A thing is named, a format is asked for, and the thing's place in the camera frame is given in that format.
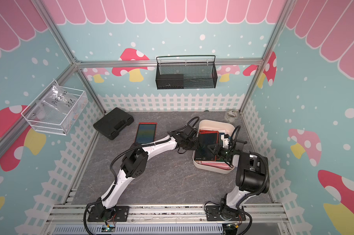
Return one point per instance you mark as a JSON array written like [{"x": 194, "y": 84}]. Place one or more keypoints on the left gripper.
[{"x": 195, "y": 146}]

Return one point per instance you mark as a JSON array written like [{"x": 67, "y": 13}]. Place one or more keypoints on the red frame writing tablet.
[{"x": 146, "y": 132}]

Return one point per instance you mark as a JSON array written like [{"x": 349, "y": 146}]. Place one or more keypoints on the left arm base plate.
[{"x": 99, "y": 213}]

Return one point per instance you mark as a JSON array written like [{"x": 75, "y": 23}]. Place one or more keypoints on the clear tape roll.
[{"x": 231, "y": 115}]

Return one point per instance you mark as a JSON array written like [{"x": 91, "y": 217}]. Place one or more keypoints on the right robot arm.
[{"x": 252, "y": 176}]

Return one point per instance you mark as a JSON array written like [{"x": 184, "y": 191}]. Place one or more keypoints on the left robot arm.
[{"x": 131, "y": 163}]

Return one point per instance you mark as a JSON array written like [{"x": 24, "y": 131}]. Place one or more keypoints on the black plastic tool case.
[{"x": 113, "y": 123}]

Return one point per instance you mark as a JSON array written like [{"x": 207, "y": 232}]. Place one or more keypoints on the black mesh wall basket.
[{"x": 199, "y": 70}]

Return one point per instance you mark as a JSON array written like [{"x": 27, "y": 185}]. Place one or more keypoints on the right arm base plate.
[{"x": 225, "y": 213}]

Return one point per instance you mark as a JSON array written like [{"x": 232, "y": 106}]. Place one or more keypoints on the clear plastic bag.
[{"x": 58, "y": 102}]

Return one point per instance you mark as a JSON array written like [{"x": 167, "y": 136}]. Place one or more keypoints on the black box in basket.
[{"x": 169, "y": 81}]

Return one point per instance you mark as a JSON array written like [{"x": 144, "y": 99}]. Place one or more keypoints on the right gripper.
[{"x": 218, "y": 151}]

